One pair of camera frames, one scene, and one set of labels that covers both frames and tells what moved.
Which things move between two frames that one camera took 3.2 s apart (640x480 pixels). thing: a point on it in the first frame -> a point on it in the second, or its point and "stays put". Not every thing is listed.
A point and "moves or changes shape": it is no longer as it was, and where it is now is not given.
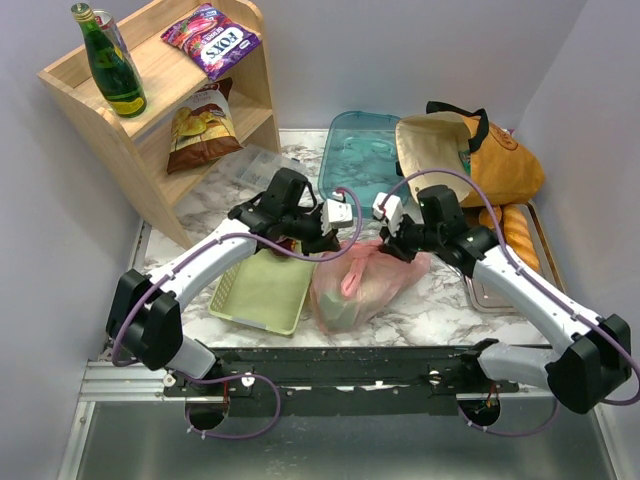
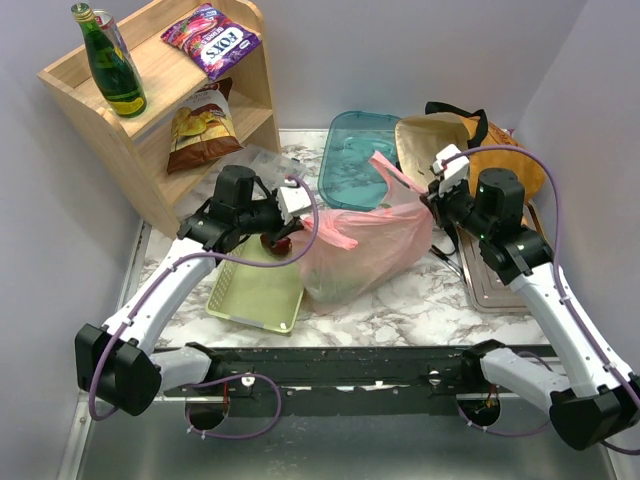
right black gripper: x=395 y=245 -> x=438 y=203
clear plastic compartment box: x=256 y=166 stays put
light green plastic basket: x=268 y=289 stays put
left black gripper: x=322 y=243 -> x=288 y=227
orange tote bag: x=457 y=148 stays put
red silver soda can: x=105 y=20 stays put
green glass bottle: x=114 y=74 stays put
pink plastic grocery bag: x=356 y=286 moves or changes shape
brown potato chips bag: x=203 y=128 stays put
